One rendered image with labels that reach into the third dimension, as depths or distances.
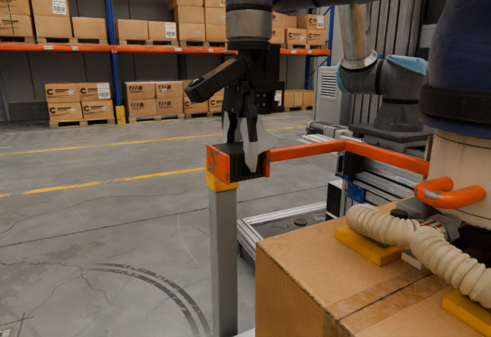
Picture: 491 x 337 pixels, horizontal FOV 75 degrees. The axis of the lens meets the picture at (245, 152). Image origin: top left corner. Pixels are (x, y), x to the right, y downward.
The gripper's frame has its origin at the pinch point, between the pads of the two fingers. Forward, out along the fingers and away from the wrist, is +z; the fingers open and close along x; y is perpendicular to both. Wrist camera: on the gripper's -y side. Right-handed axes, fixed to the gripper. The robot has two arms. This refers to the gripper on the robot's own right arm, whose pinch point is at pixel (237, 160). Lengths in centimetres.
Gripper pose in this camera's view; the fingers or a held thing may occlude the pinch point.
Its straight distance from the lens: 57.0
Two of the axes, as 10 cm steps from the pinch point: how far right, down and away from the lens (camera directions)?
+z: 0.0, 9.6, 2.6
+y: 8.8, -1.2, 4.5
